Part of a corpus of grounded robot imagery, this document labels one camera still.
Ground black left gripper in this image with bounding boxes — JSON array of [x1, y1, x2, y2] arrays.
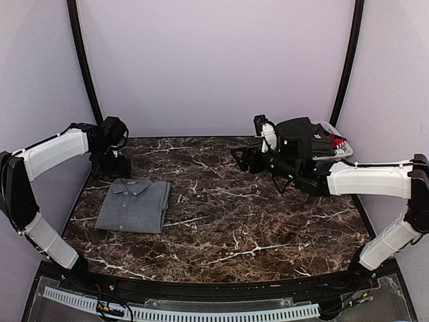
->
[[91, 144, 131, 180]]

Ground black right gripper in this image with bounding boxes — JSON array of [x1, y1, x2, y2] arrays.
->
[[231, 142, 300, 183]]

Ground grey long sleeve shirt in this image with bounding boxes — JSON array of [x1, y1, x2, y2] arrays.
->
[[95, 178, 171, 234]]

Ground light grey plastic basket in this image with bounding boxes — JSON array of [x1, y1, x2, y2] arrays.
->
[[312, 121, 353, 161]]

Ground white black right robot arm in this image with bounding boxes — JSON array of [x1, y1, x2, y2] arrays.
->
[[231, 137, 428, 291]]

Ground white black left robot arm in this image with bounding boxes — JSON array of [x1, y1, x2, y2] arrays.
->
[[1, 116, 131, 292]]

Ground black striped shirt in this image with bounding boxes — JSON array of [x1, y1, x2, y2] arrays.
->
[[276, 117, 336, 160]]

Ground red black plaid shirt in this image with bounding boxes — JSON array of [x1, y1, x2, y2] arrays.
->
[[324, 131, 347, 150]]

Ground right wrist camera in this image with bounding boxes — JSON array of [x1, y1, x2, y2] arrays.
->
[[253, 115, 278, 153]]

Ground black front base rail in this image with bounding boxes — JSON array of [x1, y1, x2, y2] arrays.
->
[[27, 259, 408, 305]]

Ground white slotted cable duct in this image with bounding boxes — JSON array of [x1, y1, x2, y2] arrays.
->
[[43, 286, 320, 321]]

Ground black left frame post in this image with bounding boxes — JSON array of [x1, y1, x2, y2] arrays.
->
[[66, 0, 103, 125]]

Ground black frame post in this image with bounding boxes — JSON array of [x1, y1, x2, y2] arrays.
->
[[66, 0, 103, 125], [329, 0, 365, 127]]

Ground black right frame post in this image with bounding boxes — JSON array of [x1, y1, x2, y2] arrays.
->
[[329, 0, 365, 127]]

